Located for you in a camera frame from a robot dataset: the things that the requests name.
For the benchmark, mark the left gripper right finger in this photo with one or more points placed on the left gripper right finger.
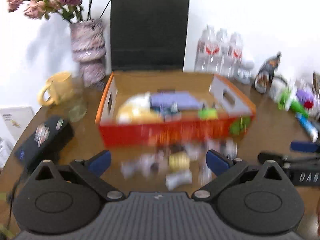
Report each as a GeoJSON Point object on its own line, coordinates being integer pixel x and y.
{"type": "Point", "coordinates": [217, 163]}

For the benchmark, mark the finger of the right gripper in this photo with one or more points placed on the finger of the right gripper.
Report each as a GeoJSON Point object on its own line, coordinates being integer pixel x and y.
{"type": "Point", "coordinates": [304, 146]}
{"type": "Point", "coordinates": [272, 158]}

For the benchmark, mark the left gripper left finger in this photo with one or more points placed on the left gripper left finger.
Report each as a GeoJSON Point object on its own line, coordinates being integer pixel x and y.
{"type": "Point", "coordinates": [99, 163]}

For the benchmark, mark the yellow eraser block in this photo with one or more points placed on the yellow eraser block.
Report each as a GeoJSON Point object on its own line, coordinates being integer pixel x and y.
{"type": "Point", "coordinates": [179, 161]}

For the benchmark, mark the silver brown candy wrapper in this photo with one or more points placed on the silver brown candy wrapper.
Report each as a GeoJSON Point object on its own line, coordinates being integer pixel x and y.
{"type": "Point", "coordinates": [177, 179]}

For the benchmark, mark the green tissue pack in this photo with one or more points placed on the green tissue pack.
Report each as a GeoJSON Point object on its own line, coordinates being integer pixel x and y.
{"type": "Point", "coordinates": [207, 114]}

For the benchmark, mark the yellow white plush toy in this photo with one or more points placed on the yellow white plush toy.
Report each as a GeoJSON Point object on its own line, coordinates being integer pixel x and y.
{"type": "Point", "coordinates": [137, 110]}

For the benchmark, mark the purple drawstring pouch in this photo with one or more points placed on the purple drawstring pouch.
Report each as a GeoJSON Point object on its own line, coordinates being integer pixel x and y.
{"type": "Point", "coordinates": [183, 100]}

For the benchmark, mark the starry night card pack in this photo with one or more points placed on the starry night card pack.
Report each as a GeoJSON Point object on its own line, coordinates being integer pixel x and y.
{"type": "Point", "coordinates": [170, 113]}

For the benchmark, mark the white blue tube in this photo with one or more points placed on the white blue tube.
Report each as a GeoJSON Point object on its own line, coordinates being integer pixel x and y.
{"type": "Point", "coordinates": [308, 127]}

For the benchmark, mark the green box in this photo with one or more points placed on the green box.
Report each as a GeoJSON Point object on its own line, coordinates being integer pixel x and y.
{"type": "Point", "coordinates": [296, 107]}

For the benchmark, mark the red rose ornament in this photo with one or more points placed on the red rose ornament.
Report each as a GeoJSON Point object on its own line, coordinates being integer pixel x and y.
{"type": "Point", "coordinates": [308, 104]}

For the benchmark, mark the green sanitizer bottle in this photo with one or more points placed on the green sanitizer bottle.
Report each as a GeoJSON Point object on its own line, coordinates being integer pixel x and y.
{"type": "Point", "coordinates": [285, 100]}

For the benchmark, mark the black case with stickers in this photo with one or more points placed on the black case with stickers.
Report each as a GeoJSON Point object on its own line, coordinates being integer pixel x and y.
{"type": "Point", "coordinates": [49, 138]}

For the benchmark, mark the clear glass cup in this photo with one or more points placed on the clear glass cup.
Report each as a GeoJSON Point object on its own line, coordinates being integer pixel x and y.
{"type": "Point", "coordinates": [76, 106]}

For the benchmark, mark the red cardboard box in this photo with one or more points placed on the red cardboard box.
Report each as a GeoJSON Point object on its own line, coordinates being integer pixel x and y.
{"type": "Point", "coordinates": [234, 110]}

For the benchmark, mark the black sauce pouch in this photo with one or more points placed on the black sauce pouch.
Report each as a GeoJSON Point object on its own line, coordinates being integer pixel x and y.
{"type": "Point", "coordinates": [266, 73]}

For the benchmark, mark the yellow ceramic mug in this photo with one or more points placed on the yellow ceramic mug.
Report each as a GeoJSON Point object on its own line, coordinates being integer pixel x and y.
{"type": "Point", "coordinates": [58, 89]}

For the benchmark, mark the white robot figurine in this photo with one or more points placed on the white robot figurine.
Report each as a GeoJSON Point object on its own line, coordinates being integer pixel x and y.
{"type": "Point", "coordinates": [243, 73]}

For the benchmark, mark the left water bottle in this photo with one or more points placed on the left water bottle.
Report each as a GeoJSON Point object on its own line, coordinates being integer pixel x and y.
{"type": "Point", "coordinates": [204, 46]}

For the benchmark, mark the water bottle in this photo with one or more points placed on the water bottle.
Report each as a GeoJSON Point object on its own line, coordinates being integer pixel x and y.
{"type": "Point", "coordinates": [219, 51]}
{"type": "Point", "coordinates": [204, 46]}
{"type": "Point", "coordinates": [234, 54]}

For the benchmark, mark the middle water bottle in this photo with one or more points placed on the middle water bottle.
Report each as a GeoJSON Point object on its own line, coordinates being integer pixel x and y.
{"type": "Point", "coordinates": [219, 51]}

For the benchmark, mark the right water bottle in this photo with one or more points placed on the right water bottle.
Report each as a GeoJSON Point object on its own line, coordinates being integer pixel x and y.
{"type": "Point", "coordinates": [234, 54]}

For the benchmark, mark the purple textured vase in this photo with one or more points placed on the purple textured vase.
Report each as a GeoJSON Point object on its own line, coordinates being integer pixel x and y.
{"type": "Point", "coordinates": [88, 50]}

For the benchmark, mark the black paper bag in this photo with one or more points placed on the black paper bag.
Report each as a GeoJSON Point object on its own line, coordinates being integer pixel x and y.
{"type": "Point", "coordinates": [148, 34]}

